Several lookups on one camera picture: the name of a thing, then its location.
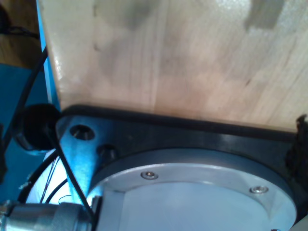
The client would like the black round knob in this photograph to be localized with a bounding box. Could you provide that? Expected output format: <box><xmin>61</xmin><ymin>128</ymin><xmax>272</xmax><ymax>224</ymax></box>
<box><xmin>14</xmin><ymin>103</ymin><xmax>61</xmax><ymax>156</ymax></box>

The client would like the silver round cable connector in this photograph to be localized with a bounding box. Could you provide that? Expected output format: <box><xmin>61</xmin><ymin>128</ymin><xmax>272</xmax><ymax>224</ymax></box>
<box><xmin>0</xmin><ymin>201</ymin><xmax>97</xmax><ymax>231</ymax></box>

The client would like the black arm base cable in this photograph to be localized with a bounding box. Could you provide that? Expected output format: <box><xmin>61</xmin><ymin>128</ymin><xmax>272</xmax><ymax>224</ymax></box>
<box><xmin>4</xmin><ymin>47</ymin><xmax>96</xmax><ymax>227</ymax></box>

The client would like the black cable bundle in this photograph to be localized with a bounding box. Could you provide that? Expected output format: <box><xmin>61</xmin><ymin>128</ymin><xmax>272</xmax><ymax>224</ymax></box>
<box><xmin>0</xmin><ymin>24</ymin><xmax>39</xmax><ymax>39</ymax></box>

